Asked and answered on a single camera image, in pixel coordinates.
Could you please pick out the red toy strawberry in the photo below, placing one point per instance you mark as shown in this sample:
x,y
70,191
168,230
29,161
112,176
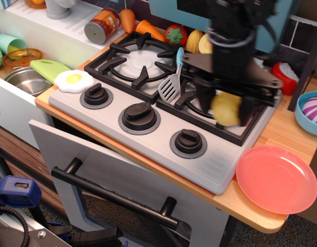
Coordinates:
x,y
176,35

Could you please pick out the halved toy peach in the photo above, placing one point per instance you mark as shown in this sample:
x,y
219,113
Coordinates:
x,y
204,45

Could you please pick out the purple toy onion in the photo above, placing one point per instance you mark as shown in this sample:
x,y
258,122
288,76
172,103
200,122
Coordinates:
x,y
310,109

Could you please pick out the teal toy range hood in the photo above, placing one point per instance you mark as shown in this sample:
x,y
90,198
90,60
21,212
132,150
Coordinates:
x,y
194,14

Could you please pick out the grey spatula blue handle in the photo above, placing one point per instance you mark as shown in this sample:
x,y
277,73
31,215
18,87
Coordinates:
x,y
169,88

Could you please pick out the orange transparent pot lid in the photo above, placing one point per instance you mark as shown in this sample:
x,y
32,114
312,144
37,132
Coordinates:
x,y
21,57

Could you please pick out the black middle stove knob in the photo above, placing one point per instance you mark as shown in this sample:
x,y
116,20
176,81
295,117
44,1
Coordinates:
x,y
139,119

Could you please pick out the red toy cheese wedge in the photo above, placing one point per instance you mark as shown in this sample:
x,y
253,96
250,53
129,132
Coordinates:
x,y
285,73

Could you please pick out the silver metal pot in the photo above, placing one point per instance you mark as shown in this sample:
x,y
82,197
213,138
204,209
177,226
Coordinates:
x,y
28,80

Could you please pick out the yellow toy corn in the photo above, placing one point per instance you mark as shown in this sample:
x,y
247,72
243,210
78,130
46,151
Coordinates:
x,y
192,43

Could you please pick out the toy bean can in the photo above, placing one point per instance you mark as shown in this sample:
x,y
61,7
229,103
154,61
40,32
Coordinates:
x,y
102,26

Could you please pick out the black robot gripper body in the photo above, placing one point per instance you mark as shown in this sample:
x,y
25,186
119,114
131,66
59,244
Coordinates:
x,y
232,69

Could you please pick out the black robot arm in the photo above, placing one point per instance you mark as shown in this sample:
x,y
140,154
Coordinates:
x,y
235,21

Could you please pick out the blue plastic bowl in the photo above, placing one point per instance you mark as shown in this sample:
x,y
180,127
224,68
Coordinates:
x,y
302,120

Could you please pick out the yellow toy potato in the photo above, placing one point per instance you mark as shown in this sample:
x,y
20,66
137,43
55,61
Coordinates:
x,y
225,108

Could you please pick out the mint green cup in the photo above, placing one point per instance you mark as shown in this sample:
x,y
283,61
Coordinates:
x,y
9,43

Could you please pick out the black right burner grate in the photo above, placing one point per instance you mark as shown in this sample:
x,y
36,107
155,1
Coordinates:
x,y
186,106

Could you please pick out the black oven door handle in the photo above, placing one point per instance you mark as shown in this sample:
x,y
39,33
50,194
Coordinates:
x,y
162,217

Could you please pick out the orange toy carrot upright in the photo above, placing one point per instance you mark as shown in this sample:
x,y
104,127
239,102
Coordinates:
x,y
127,18

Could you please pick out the pink plastic plate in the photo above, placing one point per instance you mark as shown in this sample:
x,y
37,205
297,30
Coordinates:
x,y
276,180

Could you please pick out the green cutting board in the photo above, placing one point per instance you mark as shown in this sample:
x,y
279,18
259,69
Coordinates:
x,y
48,69

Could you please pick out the grey toy stove top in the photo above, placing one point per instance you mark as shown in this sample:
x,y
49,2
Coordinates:
x,y
213,171

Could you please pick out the black burner grate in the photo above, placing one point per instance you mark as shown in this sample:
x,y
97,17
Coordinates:
x,y
186,106
133,69

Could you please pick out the white toy salt bottle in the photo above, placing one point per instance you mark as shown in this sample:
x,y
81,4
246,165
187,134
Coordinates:
x,y
259,62

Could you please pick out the black left burner grate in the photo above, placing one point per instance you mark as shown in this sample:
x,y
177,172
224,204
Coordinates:
x,y
133,69

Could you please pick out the orange toy carrot lying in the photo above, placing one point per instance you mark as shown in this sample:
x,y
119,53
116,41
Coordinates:
x,y
146,27

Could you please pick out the metal bracket with screw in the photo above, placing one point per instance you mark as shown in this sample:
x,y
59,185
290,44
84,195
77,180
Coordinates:
x,y
45,238

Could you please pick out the white toy fried egg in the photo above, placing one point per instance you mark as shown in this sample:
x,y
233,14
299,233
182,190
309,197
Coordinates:
x,y
74,81

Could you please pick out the grey toy faucet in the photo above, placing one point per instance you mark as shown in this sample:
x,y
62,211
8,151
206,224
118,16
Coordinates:
x,y
59,9

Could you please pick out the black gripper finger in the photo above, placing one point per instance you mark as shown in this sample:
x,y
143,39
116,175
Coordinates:
x,y
249,107
206,92

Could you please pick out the black right stove knob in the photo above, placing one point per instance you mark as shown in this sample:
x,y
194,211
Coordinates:
x,y
188,144

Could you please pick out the blue clamp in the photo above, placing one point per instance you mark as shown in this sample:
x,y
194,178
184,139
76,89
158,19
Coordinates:
x,y
18,192

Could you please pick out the grey oven door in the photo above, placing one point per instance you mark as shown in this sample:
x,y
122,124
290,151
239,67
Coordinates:
x,y
201,223

